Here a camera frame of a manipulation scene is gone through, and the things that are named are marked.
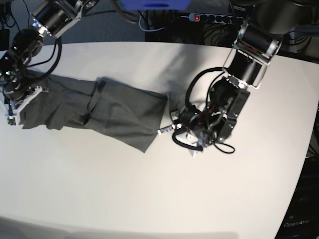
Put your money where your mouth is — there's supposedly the grey T-shirt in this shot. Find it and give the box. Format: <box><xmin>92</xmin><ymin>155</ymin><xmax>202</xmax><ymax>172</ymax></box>
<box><xmin>21</xmin><ymin>75</ymin><xmax>167</xmax><ymax>152</ymax></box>

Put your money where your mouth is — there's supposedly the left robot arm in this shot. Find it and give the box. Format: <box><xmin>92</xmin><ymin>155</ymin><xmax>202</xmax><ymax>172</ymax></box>
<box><xmin>171</xmin><ymin>0</ymin><xmax>319</xmax><ymax>152</ymax></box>

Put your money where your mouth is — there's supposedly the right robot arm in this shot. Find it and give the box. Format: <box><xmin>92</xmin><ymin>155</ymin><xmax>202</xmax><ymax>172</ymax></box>
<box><xmin>0</xmin><ymin>0</ymin><xmax>99</xmax><ymax>104</ymax></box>

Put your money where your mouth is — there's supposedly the black power strip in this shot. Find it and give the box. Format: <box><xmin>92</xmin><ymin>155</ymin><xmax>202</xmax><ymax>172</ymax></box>
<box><xmin>186</xmin><ymin>13</ymin><xmax>234</xmax><ymax>24</ymax></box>

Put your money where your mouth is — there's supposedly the blue plastic box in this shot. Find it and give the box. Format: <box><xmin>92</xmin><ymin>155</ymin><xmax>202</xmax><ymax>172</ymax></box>
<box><xmin>120</xmin><ymin>0</ymin><xmax>191</xmax><ymax>10</ymax></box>

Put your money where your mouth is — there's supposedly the black OpenArm case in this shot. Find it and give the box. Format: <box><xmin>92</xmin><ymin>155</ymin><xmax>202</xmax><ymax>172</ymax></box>
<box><xmin>275</xmin><ymin>156</ymin><xmax>319</xmax><ymax>239</ymax></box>

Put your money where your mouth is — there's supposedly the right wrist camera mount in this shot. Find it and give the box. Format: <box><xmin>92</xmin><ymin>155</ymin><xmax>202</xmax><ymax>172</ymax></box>
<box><xmin>156</xmin><ymin>107</ymin><xmax>204</xmax><ymax>157</ymax></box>

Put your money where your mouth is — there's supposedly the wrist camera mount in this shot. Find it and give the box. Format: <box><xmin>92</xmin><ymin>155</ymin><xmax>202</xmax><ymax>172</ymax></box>
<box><xmin>0</xmin><ymin>86</ymin><xmax>49</xmax><ymax>126</ymax></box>
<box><xmin>156</xmin><ymin>107</ymin><xmax>204</xmax><ymax>157</ymax></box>

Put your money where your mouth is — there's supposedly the white cable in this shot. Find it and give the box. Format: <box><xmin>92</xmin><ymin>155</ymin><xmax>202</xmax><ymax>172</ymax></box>
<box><xmin>139</xmin><ymin>9</ymin><xmax>167</xmax><ymax>32</ymax></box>

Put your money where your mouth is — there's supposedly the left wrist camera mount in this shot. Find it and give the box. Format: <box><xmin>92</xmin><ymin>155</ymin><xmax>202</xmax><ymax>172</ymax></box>
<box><xmin>0</xmin><ymin>86</ymin><xmax>49</xmax><ymax>126</ymax></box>

